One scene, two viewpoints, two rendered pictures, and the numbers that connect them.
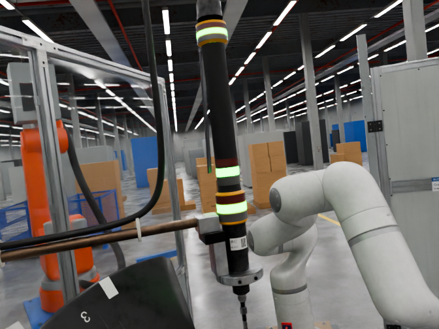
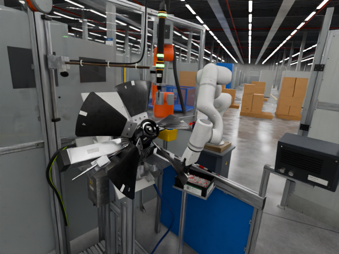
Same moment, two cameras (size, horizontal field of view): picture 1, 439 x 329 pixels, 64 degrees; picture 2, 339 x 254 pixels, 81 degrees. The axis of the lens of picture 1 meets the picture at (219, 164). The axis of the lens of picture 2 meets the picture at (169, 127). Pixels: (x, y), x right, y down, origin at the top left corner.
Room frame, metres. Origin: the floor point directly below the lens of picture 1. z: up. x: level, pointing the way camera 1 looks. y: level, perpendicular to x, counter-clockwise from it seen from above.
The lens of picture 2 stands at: (-0.48, -0.59, 1.52)
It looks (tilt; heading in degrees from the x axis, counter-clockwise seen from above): 15 degrees down; 27
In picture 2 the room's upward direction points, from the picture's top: 3 degrees clockwise
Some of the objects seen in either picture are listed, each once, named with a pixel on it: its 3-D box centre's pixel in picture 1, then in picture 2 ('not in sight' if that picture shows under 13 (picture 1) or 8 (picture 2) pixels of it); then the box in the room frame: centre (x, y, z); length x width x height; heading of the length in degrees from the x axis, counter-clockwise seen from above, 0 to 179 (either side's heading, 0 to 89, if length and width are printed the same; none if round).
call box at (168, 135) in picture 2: not in sight; (165, 133); (0.94, 0.16, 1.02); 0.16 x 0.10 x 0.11; 72
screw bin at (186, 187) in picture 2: not in sight; (194, 181); (0.64, -0.23, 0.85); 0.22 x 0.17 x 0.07; 86
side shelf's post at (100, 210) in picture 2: not in sight; (100, 203); (0.57, 0.55, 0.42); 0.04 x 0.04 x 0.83; 72
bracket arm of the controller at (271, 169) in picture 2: not in sight; (287, 175); (0.65, -0.72, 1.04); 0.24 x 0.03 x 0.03; 72
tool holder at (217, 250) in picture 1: (229, 245); (157, 75); (0.50, 0.00, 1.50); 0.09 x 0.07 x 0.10; 107
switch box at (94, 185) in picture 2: not in sight; (98, 186); (0.40, 0.38, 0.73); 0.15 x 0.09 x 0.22; 72
